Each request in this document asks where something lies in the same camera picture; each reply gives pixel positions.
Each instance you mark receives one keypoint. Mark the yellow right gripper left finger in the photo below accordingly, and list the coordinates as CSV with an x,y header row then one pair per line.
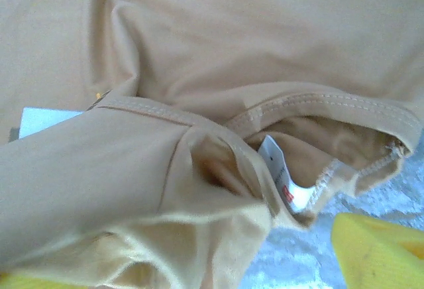
x,y
20,284

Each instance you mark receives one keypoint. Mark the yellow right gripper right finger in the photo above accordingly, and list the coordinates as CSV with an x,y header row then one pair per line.
x,y
381,256

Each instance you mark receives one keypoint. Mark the tan t-shirt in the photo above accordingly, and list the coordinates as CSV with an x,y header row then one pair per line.
x,y
198,53

